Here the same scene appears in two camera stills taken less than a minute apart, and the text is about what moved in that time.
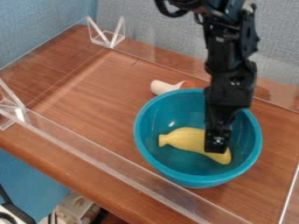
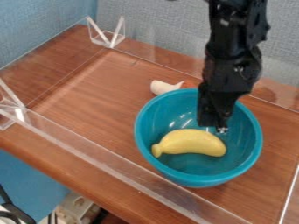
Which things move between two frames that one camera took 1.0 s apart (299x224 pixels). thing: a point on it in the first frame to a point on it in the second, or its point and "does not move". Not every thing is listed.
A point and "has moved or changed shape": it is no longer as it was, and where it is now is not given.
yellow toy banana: [191, 139] has moved or changed shape
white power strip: [76, 210] does not move
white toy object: [160, 87] does not move
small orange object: [189, 84] does not move
